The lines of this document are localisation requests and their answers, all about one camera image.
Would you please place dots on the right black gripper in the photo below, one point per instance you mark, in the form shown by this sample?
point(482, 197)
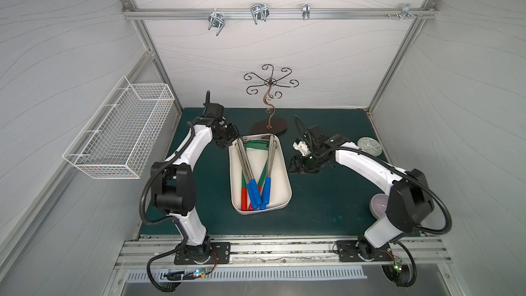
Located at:
point(304, 161)

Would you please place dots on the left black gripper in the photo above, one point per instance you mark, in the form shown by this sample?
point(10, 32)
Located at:
point(226, 135)

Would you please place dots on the green hoe red grip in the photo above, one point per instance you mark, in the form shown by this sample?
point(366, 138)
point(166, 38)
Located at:
point(257, 153)
point(244, 194)

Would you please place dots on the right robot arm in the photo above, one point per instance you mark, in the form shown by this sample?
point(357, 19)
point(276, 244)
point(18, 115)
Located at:
point(411, 206)

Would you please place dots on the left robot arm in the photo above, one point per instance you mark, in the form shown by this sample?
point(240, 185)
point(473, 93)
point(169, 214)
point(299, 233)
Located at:
point(170, 193)

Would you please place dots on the white storage box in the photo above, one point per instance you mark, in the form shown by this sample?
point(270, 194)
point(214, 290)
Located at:
point(278, 187)

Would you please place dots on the metal jewelry tree stand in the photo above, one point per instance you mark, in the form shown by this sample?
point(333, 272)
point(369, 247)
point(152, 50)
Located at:
point(275, 125)

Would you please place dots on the tape roll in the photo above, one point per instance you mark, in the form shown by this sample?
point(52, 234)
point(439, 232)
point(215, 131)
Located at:
point(370, 145)

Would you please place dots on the purple bowl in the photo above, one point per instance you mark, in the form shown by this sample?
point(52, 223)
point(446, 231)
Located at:
point(378, 205)

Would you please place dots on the metal hook clamp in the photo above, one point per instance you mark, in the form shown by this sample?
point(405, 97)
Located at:
point(217, 21)
point(259, 12)
point(305, 12)
point(405, 13)

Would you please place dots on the aluminium crossbar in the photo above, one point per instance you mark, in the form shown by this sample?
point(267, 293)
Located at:
point(286, 14)

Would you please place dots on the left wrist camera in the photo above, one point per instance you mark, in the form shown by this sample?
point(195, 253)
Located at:
point(212, 110)

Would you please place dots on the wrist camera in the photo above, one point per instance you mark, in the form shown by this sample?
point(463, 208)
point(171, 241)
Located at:
point(312, 143)
point(212, 110)

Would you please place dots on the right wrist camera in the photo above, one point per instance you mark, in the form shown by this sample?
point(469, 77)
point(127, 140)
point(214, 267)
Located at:
point(312, 143)

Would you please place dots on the white wire basket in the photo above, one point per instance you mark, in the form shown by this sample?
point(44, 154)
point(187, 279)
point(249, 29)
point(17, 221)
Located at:
point(117, 141)

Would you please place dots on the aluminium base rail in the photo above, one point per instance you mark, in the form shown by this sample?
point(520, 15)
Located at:
point(277, 251)

